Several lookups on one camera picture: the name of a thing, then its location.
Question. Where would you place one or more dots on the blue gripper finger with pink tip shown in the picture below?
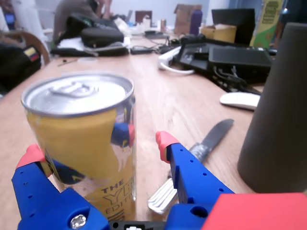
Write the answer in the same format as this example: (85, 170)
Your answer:
(192, 175)
(48, 208)

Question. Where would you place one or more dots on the yellow drink can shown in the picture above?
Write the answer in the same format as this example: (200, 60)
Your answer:
(79, 143)

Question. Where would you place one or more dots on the tall dark grey tumbler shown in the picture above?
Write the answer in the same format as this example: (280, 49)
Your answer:
(278, 119)

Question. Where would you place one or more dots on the seated person in grey top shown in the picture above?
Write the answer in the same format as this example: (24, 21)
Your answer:
(72, 9)

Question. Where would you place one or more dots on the white computer mouse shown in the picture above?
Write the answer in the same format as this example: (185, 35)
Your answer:
(239, 100)

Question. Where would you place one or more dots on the black rectangular box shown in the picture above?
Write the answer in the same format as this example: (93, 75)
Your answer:
(239, 58)

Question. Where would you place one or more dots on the yellow cardboard box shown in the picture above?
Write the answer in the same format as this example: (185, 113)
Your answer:
(223, 33)

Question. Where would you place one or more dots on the red camera mount bracket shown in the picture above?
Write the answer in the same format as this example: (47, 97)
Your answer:
(259, 213)

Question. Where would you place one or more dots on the white power strip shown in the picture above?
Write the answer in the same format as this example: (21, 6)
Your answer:
(168, 56)

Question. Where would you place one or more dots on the black smartphone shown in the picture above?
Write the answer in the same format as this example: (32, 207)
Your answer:
(141, 50)

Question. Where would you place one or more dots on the purple bottle with cork cap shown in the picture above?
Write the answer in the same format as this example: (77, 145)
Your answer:
(196, 21)

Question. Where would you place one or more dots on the black zip case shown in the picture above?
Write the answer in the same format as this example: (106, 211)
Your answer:
(102, 37)

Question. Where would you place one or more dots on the black bag pile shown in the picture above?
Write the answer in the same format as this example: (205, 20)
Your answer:
(72, 49)

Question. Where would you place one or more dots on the black jacket with flag patch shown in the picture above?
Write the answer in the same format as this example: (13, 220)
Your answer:
(14, 67)

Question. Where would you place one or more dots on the green and yellow carton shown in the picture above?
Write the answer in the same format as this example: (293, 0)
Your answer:
(266, 26)

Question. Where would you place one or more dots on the small copper can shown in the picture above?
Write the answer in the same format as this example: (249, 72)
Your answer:
(163, 25)

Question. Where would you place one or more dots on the black headphones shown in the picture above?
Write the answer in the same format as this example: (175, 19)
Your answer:
(192, 38)

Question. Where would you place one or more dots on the brown cardboard boxes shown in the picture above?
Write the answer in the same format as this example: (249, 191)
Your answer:
(182, 21)

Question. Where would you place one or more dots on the small brown open box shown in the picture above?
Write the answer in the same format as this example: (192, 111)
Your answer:
(143, 16)

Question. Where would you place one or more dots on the black flat electronic device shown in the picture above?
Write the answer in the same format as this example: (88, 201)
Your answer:
(194, 55)

